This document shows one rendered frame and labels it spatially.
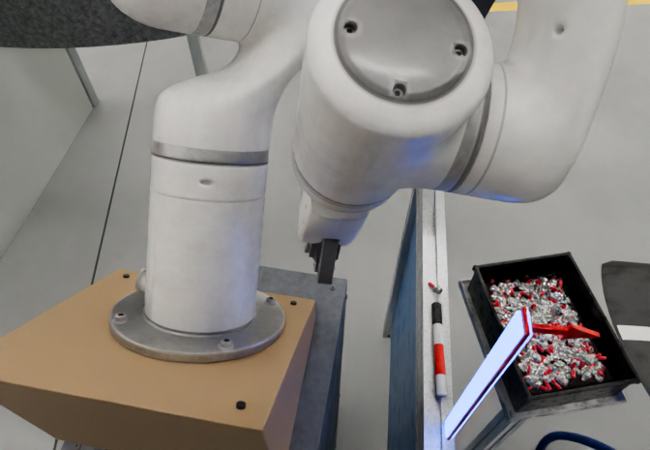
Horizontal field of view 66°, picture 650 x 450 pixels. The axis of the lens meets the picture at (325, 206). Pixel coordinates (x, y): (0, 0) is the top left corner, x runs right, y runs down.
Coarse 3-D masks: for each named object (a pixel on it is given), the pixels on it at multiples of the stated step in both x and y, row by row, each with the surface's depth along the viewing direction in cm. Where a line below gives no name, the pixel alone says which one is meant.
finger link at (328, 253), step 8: (328, 240) 42; (336, 240) 42; (328, 248) 42; (336, 248) 42; (320, 256) 43; (328, 256) 42; (320, 264) 42; (328, 264) 42; (320, 272) 42; (328, 272) 42; (320, 280) 43; (328, 280) 43
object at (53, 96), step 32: (0, 64) 175; (32, 64) 192; (64, 64) 212; (0, 96) 177; (32, 96) 194; (64, 96) 214; (96, 96) 237; (0, 128) 178; (32, 128) 195; (64, 128) 216; (0, 160) 180; (32, 160) 197; (0, 192) 181; (32, 192) 199; (0, 224) 183; (0, 256) 184
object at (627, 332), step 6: (624, 330) 44; (630, 330) 44; (636, 330) 44; (642, 330) 43; (648, 330) 43; (624, 336) 43; (630, 336) 43; (636, 336) 43; (642, 336) 43; (648, 336) 43
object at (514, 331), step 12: (516, 324) 42; (504, 336) 45; (516, 336) 42; (492, 348) 48; (504, 348) 44; (492, 360) 48; (480, 372) 52; (492, 372) 47; (480, 384) 51; (468, 396) 55; (456, 408) 61; (456, 420) 60
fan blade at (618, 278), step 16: (608, 272) 51; (624, 272) 50; (640, 272) 50; (608, 288) 49; (624, 288) 48; (640, 288) 48; (608, 304) 47; (624, 304) 46; (640, 304) 46; (624, 320) 45; (640, 320) 44; (640, 352) 42; (640, 368) 40
